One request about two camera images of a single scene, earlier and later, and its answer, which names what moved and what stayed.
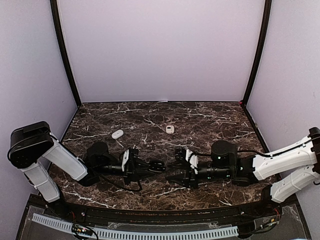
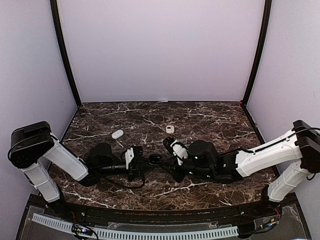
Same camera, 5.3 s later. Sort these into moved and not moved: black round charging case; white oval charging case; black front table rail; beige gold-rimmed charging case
Moved: black round charging case
Not moved: beige gold-rimmed charging case; black front table rail; white oval charging case
